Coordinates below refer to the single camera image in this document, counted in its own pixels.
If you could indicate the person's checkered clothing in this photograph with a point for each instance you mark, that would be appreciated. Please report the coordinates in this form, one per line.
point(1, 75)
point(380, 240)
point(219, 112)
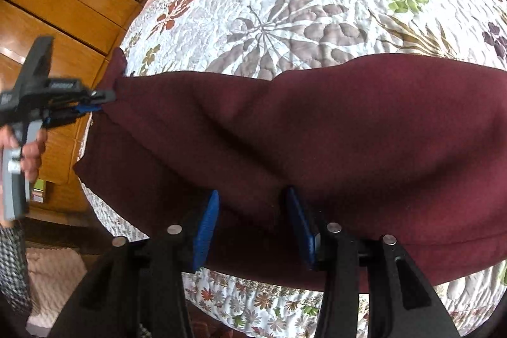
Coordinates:
point(12, 266)

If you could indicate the person's left hand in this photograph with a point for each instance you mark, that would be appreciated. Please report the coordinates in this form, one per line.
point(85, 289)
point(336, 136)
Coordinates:
point(33, 160)

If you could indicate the maroon pants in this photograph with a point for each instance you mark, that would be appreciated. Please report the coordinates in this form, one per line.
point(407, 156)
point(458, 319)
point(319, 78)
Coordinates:
point(317, 132)

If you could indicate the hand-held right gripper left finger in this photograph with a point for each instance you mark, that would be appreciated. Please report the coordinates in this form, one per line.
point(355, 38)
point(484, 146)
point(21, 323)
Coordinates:
point(206, 229)

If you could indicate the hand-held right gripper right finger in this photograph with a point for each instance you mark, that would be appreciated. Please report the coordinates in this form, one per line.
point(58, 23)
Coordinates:
point(301, 231)

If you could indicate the small green box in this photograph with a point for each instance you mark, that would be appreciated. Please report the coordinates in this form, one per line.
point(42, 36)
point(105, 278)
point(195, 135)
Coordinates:
point(39, 185)

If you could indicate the white floral quilt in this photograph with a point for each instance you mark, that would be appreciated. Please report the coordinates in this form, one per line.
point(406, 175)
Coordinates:
point(297, 5)

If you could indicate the pink fluffy cloth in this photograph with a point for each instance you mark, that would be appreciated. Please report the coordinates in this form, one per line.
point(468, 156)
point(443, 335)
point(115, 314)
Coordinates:
point(51, 274)

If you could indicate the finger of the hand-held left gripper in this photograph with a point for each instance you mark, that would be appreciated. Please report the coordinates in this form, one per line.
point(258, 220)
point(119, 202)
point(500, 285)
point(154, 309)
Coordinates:
point(85, 109)
point(99, 97)

